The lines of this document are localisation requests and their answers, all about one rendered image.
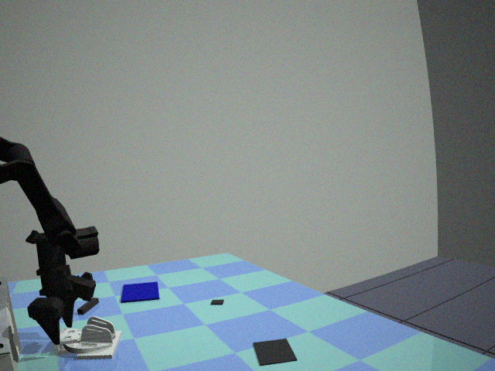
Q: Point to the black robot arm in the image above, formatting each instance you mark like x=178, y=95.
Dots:
x=60, y=235

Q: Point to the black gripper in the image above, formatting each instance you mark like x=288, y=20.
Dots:
x=49, y=310

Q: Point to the dark grey rectangular bar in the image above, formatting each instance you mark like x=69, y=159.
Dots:
x=87, y=306

